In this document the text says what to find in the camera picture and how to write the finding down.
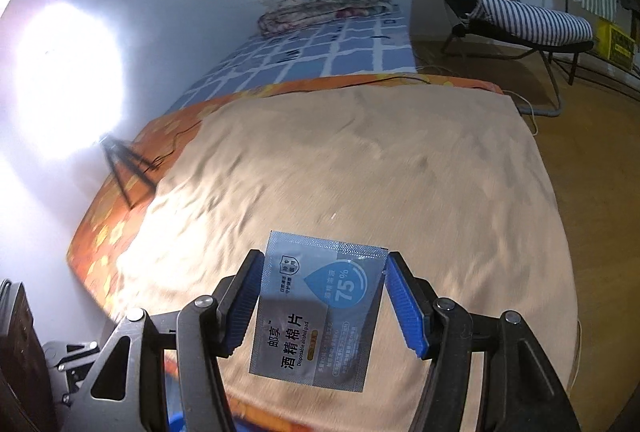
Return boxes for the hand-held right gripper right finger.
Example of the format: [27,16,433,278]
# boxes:
[385,252,581,432]

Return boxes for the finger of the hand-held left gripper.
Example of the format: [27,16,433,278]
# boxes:
[43,339,103,408]

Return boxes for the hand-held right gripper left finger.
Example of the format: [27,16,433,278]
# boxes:
[65,250,264,432]

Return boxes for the grey-blue wipe sachet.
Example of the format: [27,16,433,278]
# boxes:
[248,230,390,394]

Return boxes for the beige blanket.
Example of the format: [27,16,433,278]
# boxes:
[107,84,578,405]

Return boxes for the blue checked bed sheet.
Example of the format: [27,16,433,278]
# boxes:
[172,2,418,113]

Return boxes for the bright lamp on tripod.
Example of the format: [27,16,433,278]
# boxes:
[0,2,161,207]

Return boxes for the folded floral quilt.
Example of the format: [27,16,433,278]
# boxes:
[257,0,393,35]

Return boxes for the striped cushion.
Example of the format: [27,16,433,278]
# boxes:
[467,0,595,47]

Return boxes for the yellow box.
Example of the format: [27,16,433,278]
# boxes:
[595,19,638,67]

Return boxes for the black cable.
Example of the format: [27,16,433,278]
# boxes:
[135,70,451,173]

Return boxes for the white cable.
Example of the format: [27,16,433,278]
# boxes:
[500,89,541,135]

